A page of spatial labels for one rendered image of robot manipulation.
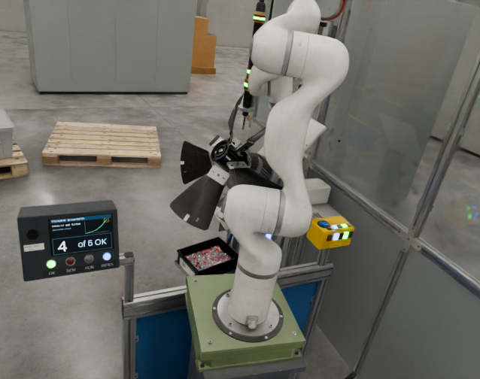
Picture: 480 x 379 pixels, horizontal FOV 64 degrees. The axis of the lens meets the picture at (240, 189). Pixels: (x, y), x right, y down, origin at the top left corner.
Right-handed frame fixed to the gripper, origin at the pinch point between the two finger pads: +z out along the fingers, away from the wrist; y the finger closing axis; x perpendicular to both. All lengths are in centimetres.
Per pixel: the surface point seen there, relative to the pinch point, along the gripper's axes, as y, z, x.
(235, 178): -1.4, 16.7, 19.8
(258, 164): 20.0, 19.5, 21.1
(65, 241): -73, 6, 31
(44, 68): 241, 58, 527
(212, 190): 0.6, 27.2, 34.2
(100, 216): -64, 1, 26
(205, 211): -6.9, 34.0, 33.2
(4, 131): 50, 60, 308
